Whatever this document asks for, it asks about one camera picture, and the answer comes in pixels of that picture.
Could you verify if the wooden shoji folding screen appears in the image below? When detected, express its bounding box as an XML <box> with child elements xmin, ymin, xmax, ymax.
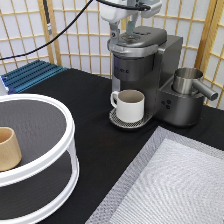
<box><xmin>0</xmin><ymin>0</ymin><xmax>224</xmax><ymax>110</ymax></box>

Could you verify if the white two-tier round shelf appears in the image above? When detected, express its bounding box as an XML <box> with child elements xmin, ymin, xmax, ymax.
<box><xmin>0</xmin><ymin>94</ymin><xmax>79</xmax><ymax>224</ymax></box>

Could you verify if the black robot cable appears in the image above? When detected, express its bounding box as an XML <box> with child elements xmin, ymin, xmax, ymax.
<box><xmin>0</xmin><ymin>0</ymin><xmax>153</xmax><ymax>62</ymax></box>

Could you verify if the grey pod coffee machine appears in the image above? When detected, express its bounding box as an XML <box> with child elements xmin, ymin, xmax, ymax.
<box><xmin>107</xmin><ymin>26</ymin><xmax>204</xmax><ymax>130</ymax></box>

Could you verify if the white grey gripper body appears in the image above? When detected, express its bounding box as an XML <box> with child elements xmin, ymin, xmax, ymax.
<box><xmin>99</xmin><ymin>0</ymin><xmax>162</xmax><ymax>23</ymax></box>

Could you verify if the steel milk frother jug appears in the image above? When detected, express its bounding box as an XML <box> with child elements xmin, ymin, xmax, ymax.
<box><xmin>172</xmin><ymin>68</ymin><xmax>218</xmax><ymax>101</ymax></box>

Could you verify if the grey woven placemat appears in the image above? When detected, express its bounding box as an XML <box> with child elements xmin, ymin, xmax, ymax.
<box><xmin>85</xmin><ymin>127</ymin><xmax>224</xmax><ymax>224</ymax></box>

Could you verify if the white ceramic mug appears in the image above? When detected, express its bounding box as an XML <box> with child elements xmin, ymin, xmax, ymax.
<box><xmin>110</xmin><ymin>90</ymin><xmax>145</xmax><ymax>123</ymax></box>

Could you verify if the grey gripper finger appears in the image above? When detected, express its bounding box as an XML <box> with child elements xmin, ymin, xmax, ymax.
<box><xmin>109</xmin><ymin>22</ymin><xmax>120</xmax><ymax>50</ymax></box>
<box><xmin>126</xmin><ymin>19</ymin><xmax>136</xmax><ymax>36</ymax></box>

